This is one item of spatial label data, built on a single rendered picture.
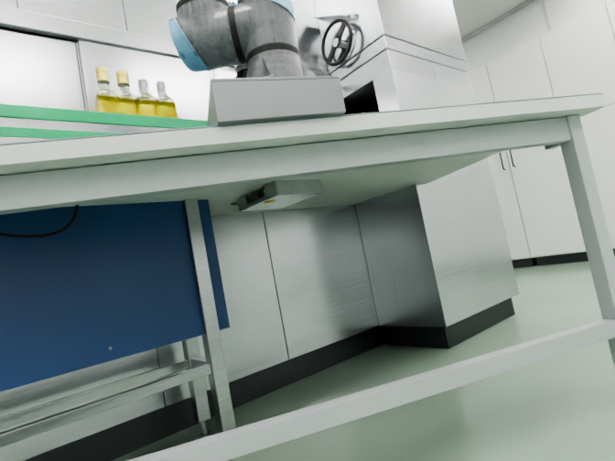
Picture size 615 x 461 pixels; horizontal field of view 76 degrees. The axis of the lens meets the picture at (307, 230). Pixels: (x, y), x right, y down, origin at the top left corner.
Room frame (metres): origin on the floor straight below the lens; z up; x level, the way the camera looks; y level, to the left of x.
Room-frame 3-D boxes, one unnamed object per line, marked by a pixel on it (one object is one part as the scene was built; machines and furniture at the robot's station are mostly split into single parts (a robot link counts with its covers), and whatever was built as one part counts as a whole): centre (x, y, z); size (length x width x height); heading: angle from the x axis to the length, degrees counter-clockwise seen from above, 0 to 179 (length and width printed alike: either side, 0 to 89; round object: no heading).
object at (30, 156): (1.47, 0.19, 0.73); 1.58 x 1.52 x 0.04; 106
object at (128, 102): (1.19, 0.48, 0.99); 0.06 x 0.06 x 0.21; 40
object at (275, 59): (0.84, 0.01, 0.88); 0.15 x 0.15 x 0.10
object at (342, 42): (1.86, -0.32, 1.49); 0.21 x 0.05 x 0.21; 39
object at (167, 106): (1.26, 0.38, 0.99); 0.06 x 0.06 x 0.21; 39
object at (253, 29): (0.84, 0.01, 1.00); 0.13 x 0.12 x 0.14; 86
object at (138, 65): (1.53, 0.28, 1.15); 0.90 x 0.03 x 0.34; 129
